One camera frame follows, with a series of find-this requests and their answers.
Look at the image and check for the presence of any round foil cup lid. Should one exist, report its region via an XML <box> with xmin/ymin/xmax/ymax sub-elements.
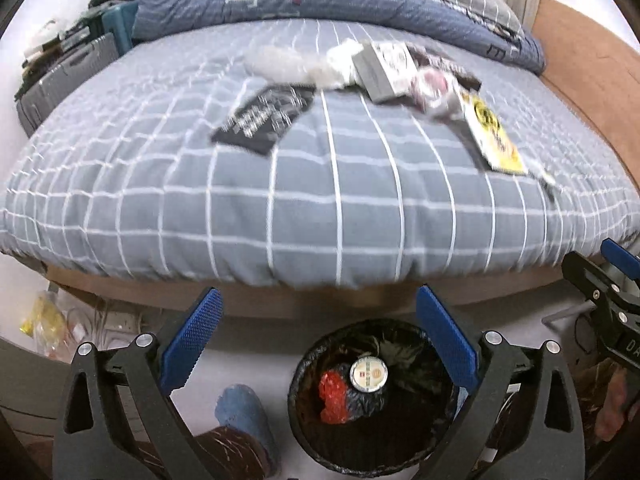
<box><xmin>350</xmin><ymin>356</ymin><xmax>388</xmax><ymax>392</ymax></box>

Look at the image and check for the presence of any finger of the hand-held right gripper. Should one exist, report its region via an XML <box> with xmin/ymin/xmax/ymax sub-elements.
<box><xmin>561</xmin><ymin>251</ymin><xmax>633</xmax><ymax>326</ymax></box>
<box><xmin>600</xmin><ymin>238</ymin><xmax>640</xmax><ymax>286</ymax></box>

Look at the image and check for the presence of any red plastic wrapper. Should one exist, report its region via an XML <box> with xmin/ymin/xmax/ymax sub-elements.
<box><xmin>318</xmin><ymin>371</ymin><xmax>353</xmax><ymax>425</ymax></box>

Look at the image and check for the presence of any yellow plastic bag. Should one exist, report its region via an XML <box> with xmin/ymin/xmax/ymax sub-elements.
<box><xmin>20</xmin><ymin>295</ymin><xmax>68</xmax><ymax>356</ymax></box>

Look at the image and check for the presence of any small clear wrapper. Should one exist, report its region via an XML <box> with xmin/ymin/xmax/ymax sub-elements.
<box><xmin>525</xmin><ymin>157</ymin><xmax>558</xmax><ymax>196</ymax></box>

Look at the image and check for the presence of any pink and white wrapper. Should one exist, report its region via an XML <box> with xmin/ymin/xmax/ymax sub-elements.
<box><xmin>407</xmin><ymin>67</ymin><xmax>468</xmax><ymax>123</ymax></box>

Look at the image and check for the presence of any black trash bin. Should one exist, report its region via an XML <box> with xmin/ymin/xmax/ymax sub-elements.
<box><xmin>287</xmin><ymin>317</ymin><xmax>473</xmax><ymax>476</ymax></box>

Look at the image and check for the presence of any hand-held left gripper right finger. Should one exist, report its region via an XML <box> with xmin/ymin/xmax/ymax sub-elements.
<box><xmin>415</xmin><ymin>284</ymin><xmax>586</xmax><ymax>480</ymax></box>

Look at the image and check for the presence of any brown cookie box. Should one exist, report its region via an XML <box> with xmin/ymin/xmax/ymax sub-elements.
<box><xmin>405</xmin><ymin>42</ymin><xmax>483</xmax><ymax>93</ymax></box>

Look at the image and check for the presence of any dark clutter pile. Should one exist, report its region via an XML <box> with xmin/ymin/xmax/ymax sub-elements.
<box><xmin>22</xmin><ymin>15</ymin><xmax>108</xmax><ymax>68</ymax></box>

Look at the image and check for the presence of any person's right leg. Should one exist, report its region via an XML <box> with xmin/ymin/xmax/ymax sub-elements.
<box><xmin>570</xmin><ymin>360</ymin><xmax>618</xmax><ymax>461</ymax></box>

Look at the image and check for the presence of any wooden headboard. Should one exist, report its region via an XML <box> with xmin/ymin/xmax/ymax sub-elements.
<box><xmin>45</xmin><ymin>0</ymin><xmax>640</xmax><ymax>321</ymax></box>

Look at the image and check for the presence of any person's right hand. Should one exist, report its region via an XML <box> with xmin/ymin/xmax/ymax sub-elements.
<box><xmin>602</xmin><ymin>372</ymin><xmax>633</xmax><ymax>443</ymax></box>

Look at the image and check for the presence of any blue striped duvet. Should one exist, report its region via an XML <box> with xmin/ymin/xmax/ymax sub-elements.
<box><xmin>132</xmin><ymin>0</ymin><xmax>546</xmax><ymax>76</ymax></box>

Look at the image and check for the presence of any white crumpled tissue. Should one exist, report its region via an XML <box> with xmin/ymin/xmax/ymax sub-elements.
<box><xmin>307</xmin><ymin>40</ymin><xmax>368</xmax><ymax>92</ymax></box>

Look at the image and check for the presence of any grey hard suitcase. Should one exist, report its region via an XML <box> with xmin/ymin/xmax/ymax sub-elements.
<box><xmin>17</xmin><ymin>32</ymin><xmax>121</xmax><ymax>136</ymax></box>

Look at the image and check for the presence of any white earphone box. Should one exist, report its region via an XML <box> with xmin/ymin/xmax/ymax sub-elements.
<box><xmin>351</xmin><ymin>41</ymin><xmax>420</xmax><ymax>106</ymax></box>

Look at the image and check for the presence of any teal plastic crate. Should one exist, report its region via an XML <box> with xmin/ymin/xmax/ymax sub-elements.
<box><xmin>97</xmin><ymin>0</ymin><xmax>141</xmax><ymax>53</ymax></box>

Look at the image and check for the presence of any grey checked bed mattress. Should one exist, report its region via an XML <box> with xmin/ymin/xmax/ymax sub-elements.
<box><xmin>0</xmin><ymin>15</ymin><xmax>640</xmax><ymax>291</ymax></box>

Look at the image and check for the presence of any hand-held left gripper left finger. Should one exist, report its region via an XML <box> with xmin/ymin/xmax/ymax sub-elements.
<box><xmin>52</xmin><ymin>287</ymin><xmax>226</xmax><ymax>480</ymax></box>

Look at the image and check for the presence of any clear plastic bag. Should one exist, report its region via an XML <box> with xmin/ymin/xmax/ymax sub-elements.
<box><xmin>244</xmin><ymin>44</ymin><xmax>331</xmax><ymax>83</ymax></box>

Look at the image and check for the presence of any yellow printed packet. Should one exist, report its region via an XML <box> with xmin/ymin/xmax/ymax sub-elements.
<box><xmin>460</xmin><ymin>91</ymin><xmax>531</xmax><ymax>177</ymax></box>

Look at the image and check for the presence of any black printed packet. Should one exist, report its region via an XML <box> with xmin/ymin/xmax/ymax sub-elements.
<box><xmin>209</xmin><ymin>82</ymin><xmax>317</xmax><ymax>157</ymax></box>

